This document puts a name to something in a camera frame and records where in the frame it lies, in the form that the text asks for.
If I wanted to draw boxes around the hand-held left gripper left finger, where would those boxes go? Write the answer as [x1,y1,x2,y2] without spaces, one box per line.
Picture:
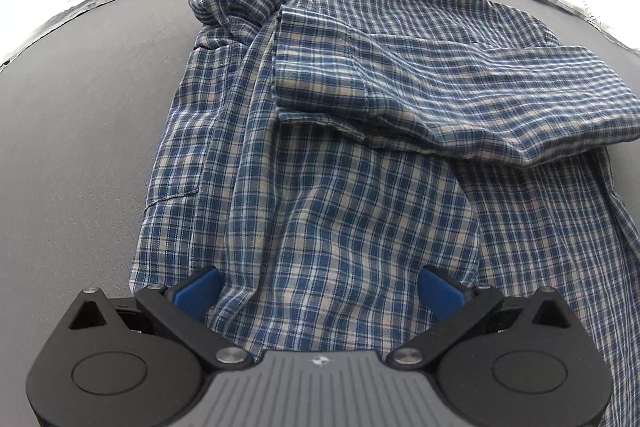
[65,266,253,370]

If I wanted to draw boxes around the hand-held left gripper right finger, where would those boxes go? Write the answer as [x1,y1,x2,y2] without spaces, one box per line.
[387,266,576,370]

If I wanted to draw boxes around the blue plaid shirt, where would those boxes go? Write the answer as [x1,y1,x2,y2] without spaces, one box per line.
[129,0,640,427]

